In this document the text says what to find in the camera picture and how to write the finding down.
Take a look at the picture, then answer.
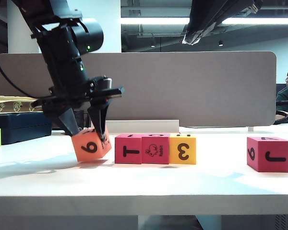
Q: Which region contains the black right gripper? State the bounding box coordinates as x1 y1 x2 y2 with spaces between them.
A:
181 0 264 46

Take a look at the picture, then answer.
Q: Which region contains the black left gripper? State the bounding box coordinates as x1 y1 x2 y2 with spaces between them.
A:
33 80 125 141

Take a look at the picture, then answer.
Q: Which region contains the orange letter block with 6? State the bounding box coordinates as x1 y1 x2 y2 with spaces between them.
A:
71 126 112 161

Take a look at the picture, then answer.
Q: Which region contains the red letter block with T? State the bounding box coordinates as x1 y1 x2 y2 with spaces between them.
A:
114 134 143 165

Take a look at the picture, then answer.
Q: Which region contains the red letter block with rabbit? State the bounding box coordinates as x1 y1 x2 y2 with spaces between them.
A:
141 133 170 165

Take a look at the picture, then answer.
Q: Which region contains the red letter block with J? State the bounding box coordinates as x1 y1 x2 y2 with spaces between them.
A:
246 136 288 173

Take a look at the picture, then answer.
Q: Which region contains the yellow letter block with 3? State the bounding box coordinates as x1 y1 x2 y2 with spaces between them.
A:
169 133 197 165

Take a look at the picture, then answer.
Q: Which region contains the black mug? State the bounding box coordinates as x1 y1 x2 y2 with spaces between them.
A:
72 109 91 131

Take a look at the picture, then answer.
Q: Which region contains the long ceiling light strip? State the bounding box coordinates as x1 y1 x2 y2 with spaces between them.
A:
121 17 288 25

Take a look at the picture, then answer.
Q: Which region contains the dark blue case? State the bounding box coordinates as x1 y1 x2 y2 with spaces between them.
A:
0 112 53 146

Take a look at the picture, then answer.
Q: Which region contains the yellow printed box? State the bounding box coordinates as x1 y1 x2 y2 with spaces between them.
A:
0 95 48 114

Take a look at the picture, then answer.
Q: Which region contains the grey desk partition panel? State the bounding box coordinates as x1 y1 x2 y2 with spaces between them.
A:
0 50 278 128

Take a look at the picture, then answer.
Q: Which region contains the person in dark green shirt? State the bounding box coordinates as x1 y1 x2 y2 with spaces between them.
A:
276 70 288 125

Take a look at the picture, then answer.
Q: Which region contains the black round object red trim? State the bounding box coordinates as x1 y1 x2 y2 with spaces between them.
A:
275 110 288 125

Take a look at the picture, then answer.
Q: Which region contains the vented panel under table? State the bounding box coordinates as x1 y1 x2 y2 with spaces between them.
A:
275 214 288 230

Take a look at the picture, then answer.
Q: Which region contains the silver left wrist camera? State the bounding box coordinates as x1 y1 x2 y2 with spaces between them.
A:
95 75 113 91

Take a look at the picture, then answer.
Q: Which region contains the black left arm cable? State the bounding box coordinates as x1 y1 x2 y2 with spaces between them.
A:
0 0 43 100

